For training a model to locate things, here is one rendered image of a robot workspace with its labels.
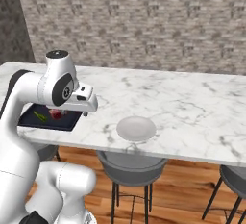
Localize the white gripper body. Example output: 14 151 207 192
47 93 99 113

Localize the pinkish brown steak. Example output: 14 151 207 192
47 108 69 116

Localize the dark navy tray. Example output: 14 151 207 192
17 103 84 133

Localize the red beet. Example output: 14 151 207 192
51 109 63 121

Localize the green asparagus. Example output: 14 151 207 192
33 111 49 123

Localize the grey stool with black legs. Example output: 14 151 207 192
95 150 169 224
201 164 246 224
34 143 62 163

